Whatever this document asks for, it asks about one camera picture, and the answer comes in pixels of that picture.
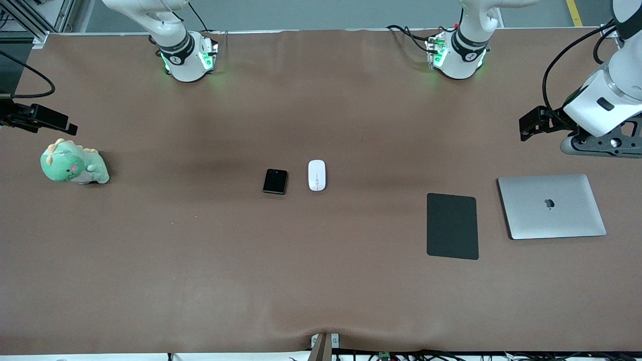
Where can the black mouse pad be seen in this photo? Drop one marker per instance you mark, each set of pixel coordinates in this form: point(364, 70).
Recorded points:
point(452, 225)

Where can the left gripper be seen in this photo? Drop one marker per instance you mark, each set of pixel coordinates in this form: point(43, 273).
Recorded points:
point(553, 122)

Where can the aluminium frame profile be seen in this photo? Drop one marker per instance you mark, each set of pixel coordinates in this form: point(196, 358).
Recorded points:
point(35, 20)
point(608, 31)

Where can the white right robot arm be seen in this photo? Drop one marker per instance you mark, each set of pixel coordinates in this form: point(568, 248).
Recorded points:
point(183, 65)

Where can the silver laptop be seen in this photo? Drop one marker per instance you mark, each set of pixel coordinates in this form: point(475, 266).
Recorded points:
point(551, 206)

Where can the brown table cover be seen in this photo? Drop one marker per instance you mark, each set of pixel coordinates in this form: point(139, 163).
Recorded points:
point(321, 281)

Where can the green dinosaur plush toy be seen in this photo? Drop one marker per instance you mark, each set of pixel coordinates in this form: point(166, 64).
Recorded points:
point(67, 165)

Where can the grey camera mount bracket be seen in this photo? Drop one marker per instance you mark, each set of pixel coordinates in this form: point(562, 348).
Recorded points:
point(325, 343)

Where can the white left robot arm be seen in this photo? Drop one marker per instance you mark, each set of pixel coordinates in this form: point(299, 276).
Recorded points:
point(464, 55)

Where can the yellow floor tape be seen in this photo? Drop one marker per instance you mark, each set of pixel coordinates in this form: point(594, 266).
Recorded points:
point(575, 12)

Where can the white computer mouse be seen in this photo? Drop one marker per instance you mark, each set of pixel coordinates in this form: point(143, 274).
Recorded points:
point(317, 175)

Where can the black phone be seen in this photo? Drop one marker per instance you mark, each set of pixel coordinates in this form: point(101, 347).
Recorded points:
point(275, 181)

